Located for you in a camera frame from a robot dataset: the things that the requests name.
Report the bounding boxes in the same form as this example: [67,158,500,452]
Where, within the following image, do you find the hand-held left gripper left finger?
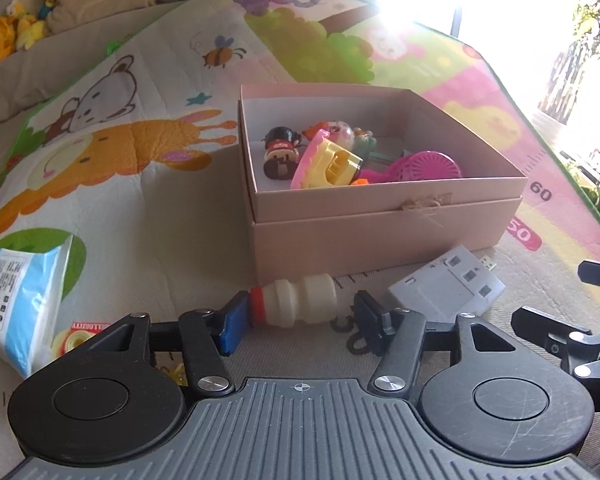
[80,290,250,396]

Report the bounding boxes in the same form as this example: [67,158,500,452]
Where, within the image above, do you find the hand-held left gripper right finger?
[353,290,522,401]

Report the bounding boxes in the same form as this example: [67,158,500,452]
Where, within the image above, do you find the small white bottle red cap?
[248,273,340,330]

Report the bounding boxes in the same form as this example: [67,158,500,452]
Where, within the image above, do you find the pink cardboard box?
[237,84,528,285]

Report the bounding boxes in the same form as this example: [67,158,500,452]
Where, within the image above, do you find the pink yellow plastic toy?
[290,129,365,190]

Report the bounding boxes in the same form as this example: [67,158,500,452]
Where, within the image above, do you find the pink plastic basket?
[380,150,465,184]

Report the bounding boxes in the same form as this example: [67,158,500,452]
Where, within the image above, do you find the teal green toy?
[352,129,382,162]

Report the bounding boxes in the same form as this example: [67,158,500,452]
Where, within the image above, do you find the black red doll figure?
[262,126,304,181]

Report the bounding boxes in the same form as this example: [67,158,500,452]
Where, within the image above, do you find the orange haired toy figure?
[302,119,355,154]

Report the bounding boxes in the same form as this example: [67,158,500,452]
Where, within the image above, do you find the printed cartoon play mat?
[0,0,600,480]

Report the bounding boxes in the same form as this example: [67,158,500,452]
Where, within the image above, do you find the red snack packet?
[55,321,112,361]

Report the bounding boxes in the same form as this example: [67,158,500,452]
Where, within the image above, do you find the blue white wet wipes pack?
[0,234,76,380]

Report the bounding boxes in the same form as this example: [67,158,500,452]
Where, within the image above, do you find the beige sofa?
[0,0,246,132]

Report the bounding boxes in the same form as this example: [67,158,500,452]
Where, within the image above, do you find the small yellow duck plush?
[7,0,49,51]

